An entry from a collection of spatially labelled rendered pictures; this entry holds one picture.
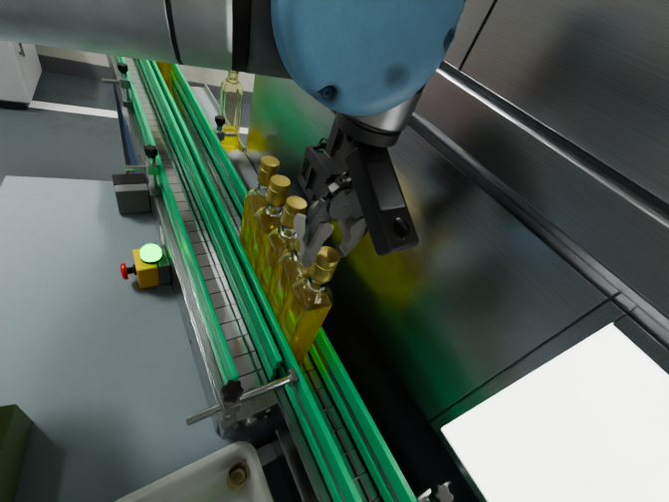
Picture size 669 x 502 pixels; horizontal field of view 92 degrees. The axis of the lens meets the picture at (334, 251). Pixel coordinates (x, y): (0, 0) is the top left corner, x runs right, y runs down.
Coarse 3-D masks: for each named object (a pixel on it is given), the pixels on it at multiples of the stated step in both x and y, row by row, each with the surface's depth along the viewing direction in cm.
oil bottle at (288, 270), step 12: (288, 252) 54; (288, 264) 53; (300, 264) 53; (276, 276) 57; (288, 276) 53; (300, 276) 53; (276, 288) 58; (288, 288) 54; (276, 300) 59; (276, 312) 60
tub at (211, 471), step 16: (224, 448) 54; (240, 448) 55; (192, 464) 51; (208, 464) 52; (224, 464) 56; (256, 464) 54; (160, 480) 49; (176, 480) 50; (192, 480) 53; (208, 480) 56; (224, 480) 57; (256, 480) 53; (128, 496) 46; (144, 496) 47; (160, 496) 51; (176, 496) 53; (192, 496) 54; (208, 496) 54; (224, 496) 55; (240, 496) 56; (256, 496) 54
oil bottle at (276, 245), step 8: (272, 232) 57; (280, 232) 56; (272, 240) 57; (280, 240) 56; (288, 240) 56; (264, 248) 60; (272, 248) 57; (280, 248) 55; (288, 248) 56; (264, 256) 61; (272, 256) 57; (280, 256) 56; (264, 264) 61; (272, 264) 58; (264, 272) 62; (272, 272) 59; (264, 280) 63; (272, 280) 60; (264, 288) 64
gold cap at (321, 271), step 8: (328, 248) 47; (320, 256) 45; (328, 256) 46; (336, 256) 46; (312, 264) 48; (320, 264) 45; (328, 264) 45; (336, 264) 46; (312, 272) 48; (320, 272) 46; (328, 272) 46; (320, 280) 47; (328, 280) 48
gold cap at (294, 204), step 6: (288, 198) 52; (294, 198) 53; (300, 198) 53; (288, 204) 51; (294, 204) 52; (300, 204) 52; (306, 204) 52; (288, 210) 52; (294, 210) 51; (300, 210) 52; (282, 216) 54; (288, 216) 52; (294, 216) 52; (282, 222) 54; (288, 222) 53; (294, 228) 54
